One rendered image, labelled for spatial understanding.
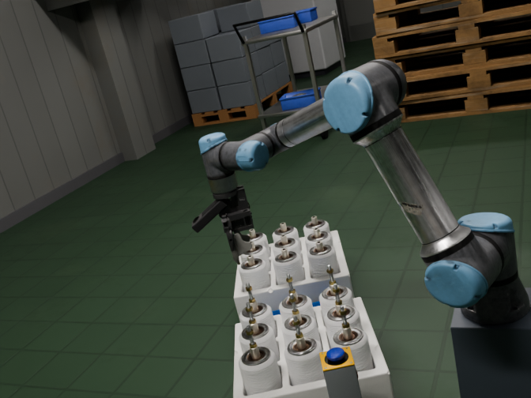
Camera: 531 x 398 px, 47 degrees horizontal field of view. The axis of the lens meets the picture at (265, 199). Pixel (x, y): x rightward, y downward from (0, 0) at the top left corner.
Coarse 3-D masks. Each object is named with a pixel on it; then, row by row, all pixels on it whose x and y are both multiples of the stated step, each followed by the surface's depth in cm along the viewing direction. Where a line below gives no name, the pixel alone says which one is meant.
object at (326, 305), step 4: (348, 292) 174; (320, 296) 176; (344, 296) 173; (348, 296) 173; (320, 300) 175; (324, 300) 173; (328, 300) 173; (332, 300) 172; (344, 300) 172; (348, 300) 173; (352, 300) 175; (320, 304) 176; (324, 304) 173; (328, 304) 172; (332, 304) 172; (344, 304) 172; (348, 304) 173; (352, 304) 175; (324, 308) 174; (328, 308) 173; (324, 312) 175; (324, 316) 176
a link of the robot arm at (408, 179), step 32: (384, 64) 128; (352, 96) 120; (384, 96) 122; (352, 128) 122; (384, 128) 122; (384, 160) 124; (416, 160) 124; (416, 192) 123; (416, 224) 125; (448, 224) 124; (448, 256) 122; (480, 256) 123; (448, 288) 124; (480, 288) 121
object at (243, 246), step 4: (236, 236) 166; (240, 236) 167; (236, 240) 167; (240, 240) 167; (236, 244) 167; (240, 244) 167; (244, 244) 167; (248, 244) 167; (236, 248) 167; (240, 248) 167; (244, 248) 167; (248, 248) 168; (232, 252) 166; (236, 252) 167; (240, 252) 168; (244, 252) 168; (232, 256) 168; (236, 256) 167; (236, 260) 168
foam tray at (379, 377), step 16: (320, 320) 177; (368, 320) 171; (320, 336) 169; (368, 336) 164; (240, 352) 171; (384, 368) 150; (240, 384) 157; (288, 384) 152; (304, 384) 151; (320, 384) 149; (368, 384) 149; (384, 384) 149
